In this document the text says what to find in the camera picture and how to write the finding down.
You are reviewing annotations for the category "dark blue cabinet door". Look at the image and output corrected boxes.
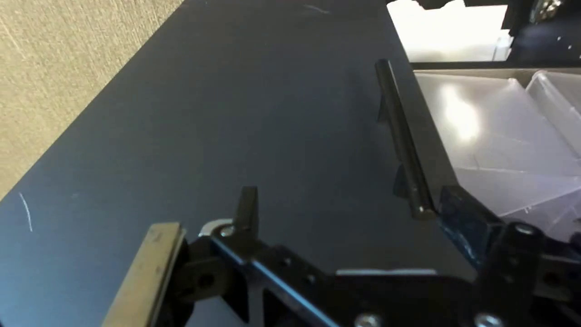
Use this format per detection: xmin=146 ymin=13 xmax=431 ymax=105
xmin=0 ymin=0 xmax=487 ymax=327

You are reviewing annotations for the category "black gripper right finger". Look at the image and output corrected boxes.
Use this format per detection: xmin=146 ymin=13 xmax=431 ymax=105
xmin=438 ymin=183 xmax=581 ymax=327

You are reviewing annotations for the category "clear acrylic box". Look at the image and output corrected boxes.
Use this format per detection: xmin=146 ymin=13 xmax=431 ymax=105
xmin=415 ymin=67 xmax=581 ymax=243

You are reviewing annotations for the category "light wooden block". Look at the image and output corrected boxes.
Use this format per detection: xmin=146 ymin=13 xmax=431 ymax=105
xmin=100 ymin=220 xmax=188 ymax=327

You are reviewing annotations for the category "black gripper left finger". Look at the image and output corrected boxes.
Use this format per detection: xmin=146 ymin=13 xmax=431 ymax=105
xmin=179 ymin=185 xmax=342 ymax=327

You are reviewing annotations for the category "white paper sheet in cabinet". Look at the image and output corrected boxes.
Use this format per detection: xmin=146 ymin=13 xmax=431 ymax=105
xmin=387 ymin=0 xmax=516 ymax=64

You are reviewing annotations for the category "black bar door handle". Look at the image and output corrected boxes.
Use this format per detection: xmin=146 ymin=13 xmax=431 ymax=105
xmin=373 ymin=56 xmax=440 ymax=222

